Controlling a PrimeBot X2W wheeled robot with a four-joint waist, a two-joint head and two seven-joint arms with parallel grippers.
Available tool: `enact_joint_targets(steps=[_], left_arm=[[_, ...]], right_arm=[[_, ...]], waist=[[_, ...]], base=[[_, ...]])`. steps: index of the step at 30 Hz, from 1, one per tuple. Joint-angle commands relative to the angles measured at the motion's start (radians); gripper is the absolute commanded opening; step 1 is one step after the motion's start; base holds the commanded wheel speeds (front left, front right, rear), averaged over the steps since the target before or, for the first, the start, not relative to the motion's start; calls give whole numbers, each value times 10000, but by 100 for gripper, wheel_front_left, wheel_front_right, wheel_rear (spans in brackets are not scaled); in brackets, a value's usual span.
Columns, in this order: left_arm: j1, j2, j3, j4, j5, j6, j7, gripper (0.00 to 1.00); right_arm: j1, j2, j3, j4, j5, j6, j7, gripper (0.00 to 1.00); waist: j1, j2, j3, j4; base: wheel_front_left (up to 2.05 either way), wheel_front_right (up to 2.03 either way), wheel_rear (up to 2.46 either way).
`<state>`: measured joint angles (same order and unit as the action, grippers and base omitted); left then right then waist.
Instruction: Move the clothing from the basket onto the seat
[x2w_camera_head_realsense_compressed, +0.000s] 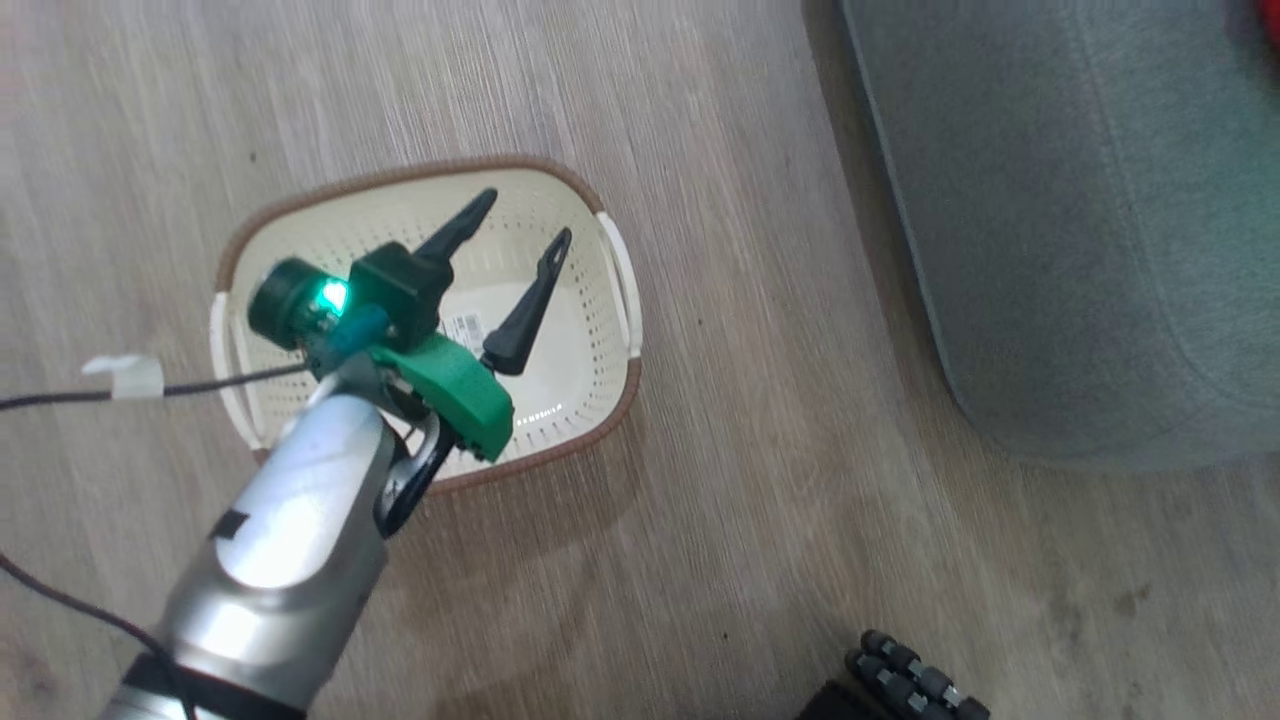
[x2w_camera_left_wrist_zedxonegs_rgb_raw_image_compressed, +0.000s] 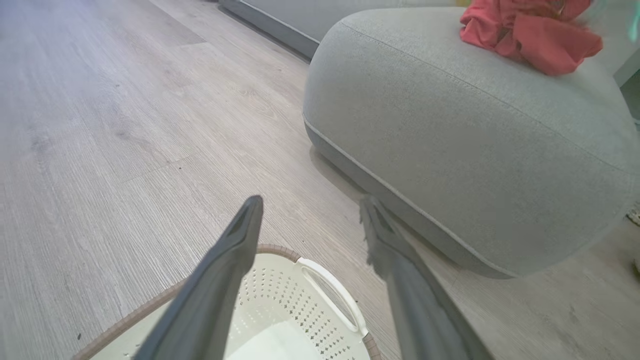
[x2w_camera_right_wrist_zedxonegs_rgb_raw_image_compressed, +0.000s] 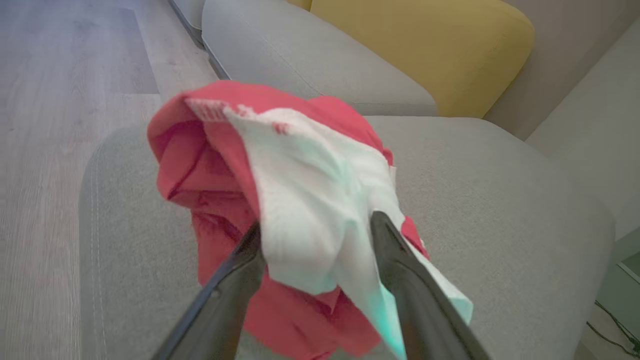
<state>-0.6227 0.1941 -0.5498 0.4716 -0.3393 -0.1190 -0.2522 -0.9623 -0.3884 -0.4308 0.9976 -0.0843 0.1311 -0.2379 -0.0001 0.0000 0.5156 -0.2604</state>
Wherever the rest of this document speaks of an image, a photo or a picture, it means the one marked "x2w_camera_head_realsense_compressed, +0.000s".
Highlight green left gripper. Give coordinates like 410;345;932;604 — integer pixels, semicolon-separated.
370;188;574;464

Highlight cream plastic basket brown rim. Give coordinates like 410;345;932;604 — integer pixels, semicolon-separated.
209;154;644;497

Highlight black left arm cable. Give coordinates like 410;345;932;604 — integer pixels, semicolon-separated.
0;364;313;720

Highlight white tape tag on cable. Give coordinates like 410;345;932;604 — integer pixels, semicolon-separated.
81;354;165;402

